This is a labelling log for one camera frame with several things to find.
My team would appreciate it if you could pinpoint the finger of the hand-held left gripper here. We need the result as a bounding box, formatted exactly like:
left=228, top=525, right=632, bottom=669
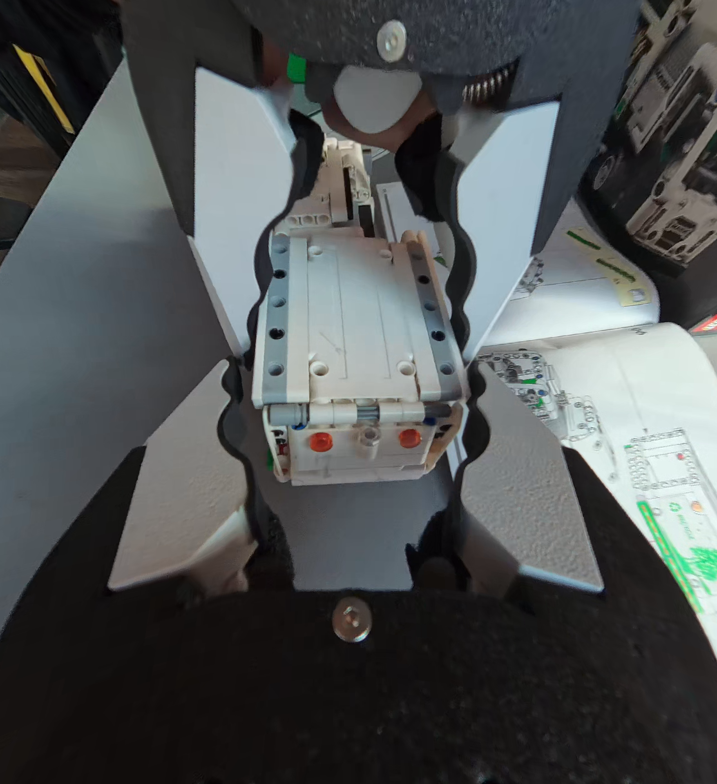
left=395, top=101, right=563, bottom=363
left=187, top=64, right=328, bottom=370

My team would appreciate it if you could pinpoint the black box with yellow stripe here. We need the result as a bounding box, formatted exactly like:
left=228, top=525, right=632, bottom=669
left=0, top=43, right=78, bottom=160

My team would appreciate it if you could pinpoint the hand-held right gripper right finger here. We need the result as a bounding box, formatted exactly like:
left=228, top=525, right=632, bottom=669
left=453, top=360, right=605, bottom=598

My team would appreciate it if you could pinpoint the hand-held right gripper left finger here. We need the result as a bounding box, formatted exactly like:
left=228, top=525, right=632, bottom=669
left=107, top=358, right=258, bottom=594

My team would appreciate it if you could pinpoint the lego instruction booklet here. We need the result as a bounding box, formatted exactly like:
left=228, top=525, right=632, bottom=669
left=375, top=183, right=717, bottom=693

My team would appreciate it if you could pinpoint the white lego truck container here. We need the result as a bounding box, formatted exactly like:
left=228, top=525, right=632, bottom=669
left=251, top=229, right=466, bottom=488

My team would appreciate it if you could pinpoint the black lego set box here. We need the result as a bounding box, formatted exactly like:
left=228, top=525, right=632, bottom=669
left=579, top=0, right=717, bottom=334

